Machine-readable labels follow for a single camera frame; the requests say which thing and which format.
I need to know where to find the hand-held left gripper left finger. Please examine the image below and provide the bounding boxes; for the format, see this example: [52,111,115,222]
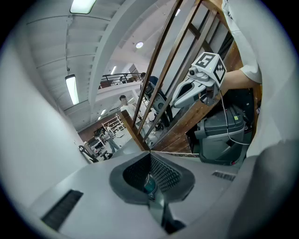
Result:
[29,151,168,239]

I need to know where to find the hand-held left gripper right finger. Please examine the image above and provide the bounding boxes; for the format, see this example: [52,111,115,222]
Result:
[150,151,243,234]

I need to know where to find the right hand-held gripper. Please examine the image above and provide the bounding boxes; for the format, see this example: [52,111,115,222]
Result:
[172,52,227,109]

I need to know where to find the person's right forearm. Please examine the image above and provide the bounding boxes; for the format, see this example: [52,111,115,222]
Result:
[219,69,262,91]

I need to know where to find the grey black equipment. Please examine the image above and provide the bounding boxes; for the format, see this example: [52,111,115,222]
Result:
[149,92,173,128]

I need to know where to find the wooden stair railing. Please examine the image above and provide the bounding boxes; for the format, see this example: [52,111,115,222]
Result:
[132,0,263,155]

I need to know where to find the black office chair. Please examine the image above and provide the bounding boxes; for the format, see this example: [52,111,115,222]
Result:
[78,144,113,163]

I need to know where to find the dark grey plastic machine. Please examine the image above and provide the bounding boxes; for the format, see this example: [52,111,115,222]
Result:
[193,105,252,166]

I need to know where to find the black balcony railing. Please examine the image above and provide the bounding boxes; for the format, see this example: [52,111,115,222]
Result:
[99,72,143,89]

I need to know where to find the white storage shelves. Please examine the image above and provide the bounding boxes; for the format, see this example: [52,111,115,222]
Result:
[102,113,128,138]

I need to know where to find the person's white shirt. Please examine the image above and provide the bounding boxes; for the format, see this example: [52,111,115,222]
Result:
[221,0,295,158]

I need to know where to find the long ceiling light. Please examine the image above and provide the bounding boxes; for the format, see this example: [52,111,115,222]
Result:
[69,0,97,14]
[64,74,80,105]

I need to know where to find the thin white gripper cable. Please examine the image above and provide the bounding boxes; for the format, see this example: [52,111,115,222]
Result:
[219,91,252,147]

